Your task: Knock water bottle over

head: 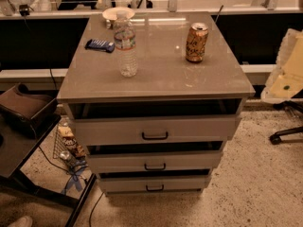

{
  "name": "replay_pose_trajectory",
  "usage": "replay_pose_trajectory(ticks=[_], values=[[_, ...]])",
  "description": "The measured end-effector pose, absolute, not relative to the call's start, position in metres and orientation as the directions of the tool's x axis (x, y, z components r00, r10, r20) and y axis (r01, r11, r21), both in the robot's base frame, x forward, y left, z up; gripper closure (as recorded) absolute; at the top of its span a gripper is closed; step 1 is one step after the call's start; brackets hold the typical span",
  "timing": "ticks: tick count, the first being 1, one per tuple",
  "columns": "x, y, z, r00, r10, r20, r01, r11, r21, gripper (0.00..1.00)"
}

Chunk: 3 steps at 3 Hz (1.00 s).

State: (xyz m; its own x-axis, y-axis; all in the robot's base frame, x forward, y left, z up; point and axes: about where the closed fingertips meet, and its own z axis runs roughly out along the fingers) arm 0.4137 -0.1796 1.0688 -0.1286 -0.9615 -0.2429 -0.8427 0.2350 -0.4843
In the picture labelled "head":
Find clear plastic water bottle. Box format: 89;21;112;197
113;15;137;78

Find grey drawer cabinet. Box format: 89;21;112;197
58;12;255;181

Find top grey drawer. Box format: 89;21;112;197
71;115;241;146

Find grey drawer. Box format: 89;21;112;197
98;176;211;194
71;115;241;146
87;151;223;173

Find middle grey drawer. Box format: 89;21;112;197
87;151;223;173

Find bottom grey drawer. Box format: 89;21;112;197
98;176;211;194

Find orange soda can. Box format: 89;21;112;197
186;23;208;62

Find blue chip bag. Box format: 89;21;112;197
84;39;115;53

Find white paper bowl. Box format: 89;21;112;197
102;7;134;21

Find black office chair base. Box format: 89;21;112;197
268;99;303;146

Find black side table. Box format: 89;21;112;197
0;113;97;227

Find black power adapter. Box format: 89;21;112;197
19;5;30;16

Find white shoe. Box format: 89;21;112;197
8;216;33;227

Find wire mesh basket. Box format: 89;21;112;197
53;118;86;170

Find black floor cable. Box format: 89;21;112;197
88;192;105;227

